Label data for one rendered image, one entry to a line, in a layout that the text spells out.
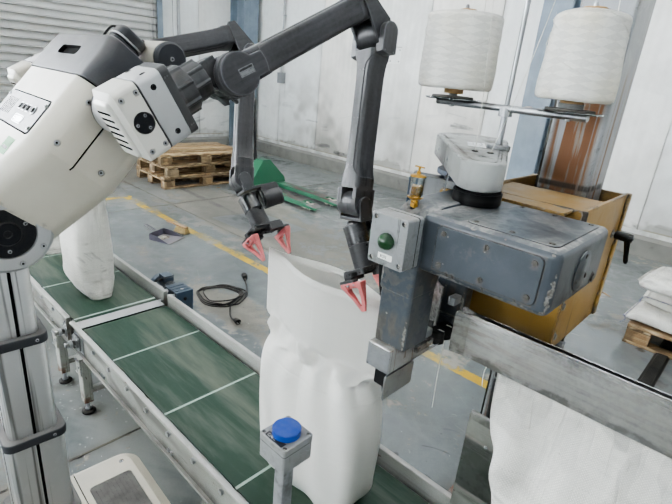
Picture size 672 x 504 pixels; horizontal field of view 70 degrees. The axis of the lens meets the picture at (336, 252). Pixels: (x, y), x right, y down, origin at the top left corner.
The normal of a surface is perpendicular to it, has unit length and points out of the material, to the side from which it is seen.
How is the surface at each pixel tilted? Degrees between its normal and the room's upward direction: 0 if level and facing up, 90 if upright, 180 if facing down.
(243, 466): 0
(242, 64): 80
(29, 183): 115
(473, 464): 90
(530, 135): 90
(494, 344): 90
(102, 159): 90
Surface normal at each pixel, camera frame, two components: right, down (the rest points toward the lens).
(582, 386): -0.69, 0.19
